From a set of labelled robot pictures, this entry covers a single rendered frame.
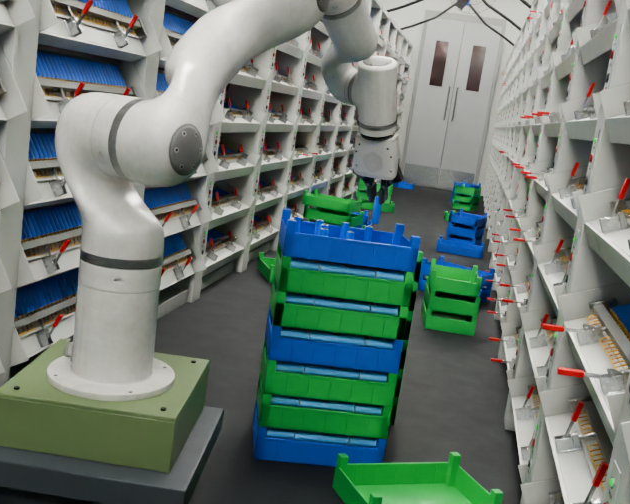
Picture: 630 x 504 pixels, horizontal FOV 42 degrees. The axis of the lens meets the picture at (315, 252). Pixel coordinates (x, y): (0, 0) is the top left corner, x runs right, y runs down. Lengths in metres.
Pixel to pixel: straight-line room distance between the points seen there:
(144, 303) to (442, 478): 1.00
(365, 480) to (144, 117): 1.06
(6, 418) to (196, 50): 0.60
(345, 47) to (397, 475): 0.95
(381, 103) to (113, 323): 0.82
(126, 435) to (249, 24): 0.65
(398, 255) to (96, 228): 0.84
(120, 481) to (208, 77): 0.59
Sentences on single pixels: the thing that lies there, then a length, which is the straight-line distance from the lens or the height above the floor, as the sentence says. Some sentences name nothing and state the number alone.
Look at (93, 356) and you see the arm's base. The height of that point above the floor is 0.41.
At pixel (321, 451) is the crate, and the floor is 0.03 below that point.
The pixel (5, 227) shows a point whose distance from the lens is 1.92.
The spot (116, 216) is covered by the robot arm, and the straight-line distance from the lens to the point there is 1.21.
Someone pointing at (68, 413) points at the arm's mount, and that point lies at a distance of 1.23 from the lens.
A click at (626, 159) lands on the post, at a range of 1.63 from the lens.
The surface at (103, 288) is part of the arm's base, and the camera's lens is 1.22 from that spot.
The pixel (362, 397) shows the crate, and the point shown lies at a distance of 1.94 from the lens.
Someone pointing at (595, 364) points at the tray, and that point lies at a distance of 1.36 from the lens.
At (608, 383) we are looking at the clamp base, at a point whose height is 0.50.
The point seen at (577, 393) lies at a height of 0.35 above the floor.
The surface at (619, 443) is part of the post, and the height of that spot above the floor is 0.48.
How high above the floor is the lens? 0.81
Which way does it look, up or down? 10 degrees down
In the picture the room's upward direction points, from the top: 8 degrees clockwise
